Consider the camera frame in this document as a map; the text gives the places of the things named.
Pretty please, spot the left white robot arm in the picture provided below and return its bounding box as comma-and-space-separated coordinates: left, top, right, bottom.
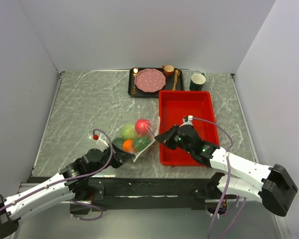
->
0, 147, 135, 239

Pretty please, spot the green avocado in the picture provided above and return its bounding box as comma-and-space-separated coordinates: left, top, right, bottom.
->
112, 137, 125, 149

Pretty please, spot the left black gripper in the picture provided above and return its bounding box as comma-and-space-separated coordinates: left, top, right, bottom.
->
88, 142, 135, 176

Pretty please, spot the gold spoon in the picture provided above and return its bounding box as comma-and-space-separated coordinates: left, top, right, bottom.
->
174, 69, 180, 83

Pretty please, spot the clear zip top bag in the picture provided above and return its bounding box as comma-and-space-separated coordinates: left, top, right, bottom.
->
112, 117, 160, 162

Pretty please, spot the light green cabbage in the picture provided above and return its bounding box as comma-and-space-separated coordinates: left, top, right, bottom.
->
121, 123, 137, 140

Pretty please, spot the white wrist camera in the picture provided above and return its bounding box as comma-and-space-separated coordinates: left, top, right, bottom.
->
93, 133, 108, 149
181, 115, 193, 126

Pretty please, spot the pink dotted plate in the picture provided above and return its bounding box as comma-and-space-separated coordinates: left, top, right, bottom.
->
134, 68, 166, 93

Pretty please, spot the red apple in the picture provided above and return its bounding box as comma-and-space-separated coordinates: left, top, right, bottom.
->
135, 119, 151, 135

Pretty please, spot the orange ceramic cup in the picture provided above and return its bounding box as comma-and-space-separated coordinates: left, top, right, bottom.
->
162, 65, 175, 77

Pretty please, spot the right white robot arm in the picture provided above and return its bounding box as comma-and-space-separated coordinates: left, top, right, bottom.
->
155, 124, 298, 217

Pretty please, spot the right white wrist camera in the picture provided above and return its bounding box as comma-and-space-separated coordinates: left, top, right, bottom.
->
181, 115, 193, 126

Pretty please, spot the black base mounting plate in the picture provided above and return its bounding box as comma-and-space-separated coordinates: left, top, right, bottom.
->
74, 172, 227, 211

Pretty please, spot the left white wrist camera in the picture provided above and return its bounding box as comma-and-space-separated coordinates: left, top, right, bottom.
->
93, 133, 108, 149

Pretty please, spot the dark green paper cup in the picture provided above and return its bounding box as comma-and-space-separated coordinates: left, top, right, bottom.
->
189, 73, 206, 91

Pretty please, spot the green bell pepper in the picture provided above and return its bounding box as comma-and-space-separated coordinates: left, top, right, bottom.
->
134, 136, 151, 152

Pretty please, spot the aluminium frame rail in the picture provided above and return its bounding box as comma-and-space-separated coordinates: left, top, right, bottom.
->
18, 183, 97, 203

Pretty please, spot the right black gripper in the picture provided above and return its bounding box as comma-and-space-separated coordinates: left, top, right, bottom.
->
155, 123, 193, 154

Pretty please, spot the orange tangerine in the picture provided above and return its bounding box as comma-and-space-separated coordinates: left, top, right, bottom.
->
122, 139, 135, 153

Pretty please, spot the gold fork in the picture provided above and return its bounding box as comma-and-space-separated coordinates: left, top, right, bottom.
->
132, 67, 139, 96

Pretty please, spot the red plastic bin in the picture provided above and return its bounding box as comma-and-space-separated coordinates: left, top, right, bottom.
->
159, 90, 216, 167

